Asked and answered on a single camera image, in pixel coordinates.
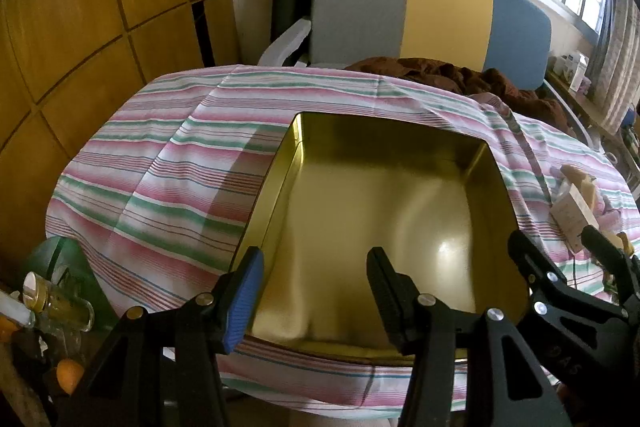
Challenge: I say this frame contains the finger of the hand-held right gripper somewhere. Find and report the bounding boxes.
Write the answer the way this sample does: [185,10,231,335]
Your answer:
[581,224,640,308]
[507,231,586,328]

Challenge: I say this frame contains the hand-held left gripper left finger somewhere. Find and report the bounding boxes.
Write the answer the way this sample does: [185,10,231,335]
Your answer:
[55,246,265,427]

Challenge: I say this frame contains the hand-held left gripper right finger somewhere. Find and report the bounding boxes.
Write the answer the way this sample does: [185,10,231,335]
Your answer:
[366,247,576,427]

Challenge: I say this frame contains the gold tin box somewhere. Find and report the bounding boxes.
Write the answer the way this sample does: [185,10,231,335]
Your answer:
[227,111,532,365]

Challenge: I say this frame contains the small green box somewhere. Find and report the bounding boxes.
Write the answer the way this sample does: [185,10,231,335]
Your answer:
[550,193,601,254]

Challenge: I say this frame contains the beige sponge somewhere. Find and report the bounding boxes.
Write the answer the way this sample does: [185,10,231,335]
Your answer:
[560,164,598,208]

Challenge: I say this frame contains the wooden side table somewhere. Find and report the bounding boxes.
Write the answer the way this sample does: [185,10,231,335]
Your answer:
[545,67,640,168]

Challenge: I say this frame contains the striped tablecloth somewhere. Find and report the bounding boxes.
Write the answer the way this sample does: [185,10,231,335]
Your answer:
[44,64,640,420]

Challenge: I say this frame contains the brown cloth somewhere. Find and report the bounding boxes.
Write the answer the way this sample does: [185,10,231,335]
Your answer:
[345,56,578,135]

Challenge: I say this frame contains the glass bottle with gold cap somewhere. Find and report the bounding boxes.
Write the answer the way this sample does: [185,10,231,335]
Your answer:
[22,271,96,333]

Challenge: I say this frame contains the white carton box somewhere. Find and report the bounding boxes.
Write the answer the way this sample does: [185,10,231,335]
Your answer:
[567,51,590,92]

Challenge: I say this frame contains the green plastic container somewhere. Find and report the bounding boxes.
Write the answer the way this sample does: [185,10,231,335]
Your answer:
[22,237,118,318]

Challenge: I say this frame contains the small orange ball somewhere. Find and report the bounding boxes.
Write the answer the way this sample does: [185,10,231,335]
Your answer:
[55,359,86,395]

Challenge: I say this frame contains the patterned beige curtain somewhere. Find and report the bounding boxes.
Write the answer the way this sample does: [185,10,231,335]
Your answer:
[582,0,640,132]

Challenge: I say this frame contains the grey yellow blue chair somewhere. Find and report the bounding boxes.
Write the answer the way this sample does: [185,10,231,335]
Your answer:
[302,0,552,90]

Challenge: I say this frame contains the white armrest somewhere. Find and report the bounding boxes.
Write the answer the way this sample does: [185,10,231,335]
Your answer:
[257,18,313,66]

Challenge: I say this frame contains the wooden wardrobe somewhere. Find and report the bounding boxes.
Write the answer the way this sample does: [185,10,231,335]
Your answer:
[0,0,241,278]

